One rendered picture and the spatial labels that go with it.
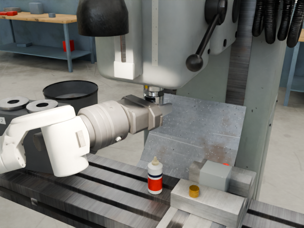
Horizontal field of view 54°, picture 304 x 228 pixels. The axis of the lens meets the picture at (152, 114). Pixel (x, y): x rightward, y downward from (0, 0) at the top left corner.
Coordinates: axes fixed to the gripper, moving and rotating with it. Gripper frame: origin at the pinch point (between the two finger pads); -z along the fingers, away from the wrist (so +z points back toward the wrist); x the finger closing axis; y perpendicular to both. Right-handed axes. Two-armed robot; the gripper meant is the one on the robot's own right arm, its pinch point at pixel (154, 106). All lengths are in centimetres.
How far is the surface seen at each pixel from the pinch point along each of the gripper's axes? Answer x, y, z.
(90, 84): 188, 63, -96
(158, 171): 0.4, 19.2, -2.3
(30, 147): 34.0, 18.5, 18.0
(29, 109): 34.5, 7.1, 16.2
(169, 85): -9.9, -8.9, 5.4
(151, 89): -1.4, -5.2, 2.0
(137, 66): -5.9, -12.6, 9.9
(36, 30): 593, 73, -220
